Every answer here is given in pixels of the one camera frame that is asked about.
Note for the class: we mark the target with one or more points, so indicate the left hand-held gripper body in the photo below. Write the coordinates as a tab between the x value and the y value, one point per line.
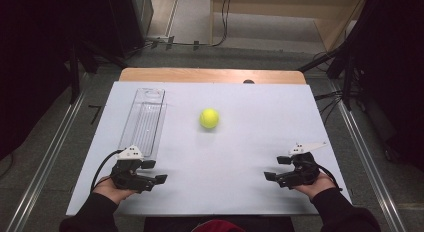
128	178

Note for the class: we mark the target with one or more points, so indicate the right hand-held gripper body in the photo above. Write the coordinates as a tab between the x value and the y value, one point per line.
300	173

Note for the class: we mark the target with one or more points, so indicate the clear plastic tray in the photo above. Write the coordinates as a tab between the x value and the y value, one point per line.
146	122

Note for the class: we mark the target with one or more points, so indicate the yellow tennis ball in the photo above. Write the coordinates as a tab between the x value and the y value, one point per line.
209	118

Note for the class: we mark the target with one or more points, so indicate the person's right hand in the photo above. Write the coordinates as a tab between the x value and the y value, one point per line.
316	188

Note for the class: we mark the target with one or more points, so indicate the person's left hand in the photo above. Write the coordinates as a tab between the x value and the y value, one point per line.
108	192

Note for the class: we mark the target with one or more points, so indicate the person's red clothing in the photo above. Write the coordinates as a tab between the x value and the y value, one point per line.
218	227

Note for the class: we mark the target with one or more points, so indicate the black stand with legs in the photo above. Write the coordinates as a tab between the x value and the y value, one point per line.
75	68
346	65

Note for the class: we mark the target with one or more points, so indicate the light wooden shelf unit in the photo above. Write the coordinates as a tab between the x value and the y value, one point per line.
333	28

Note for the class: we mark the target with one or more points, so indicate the black cabinet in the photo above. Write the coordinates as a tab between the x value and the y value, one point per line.
130	18

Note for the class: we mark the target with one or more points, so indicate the metal floor rail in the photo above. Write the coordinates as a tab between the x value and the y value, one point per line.
46	165
370	165

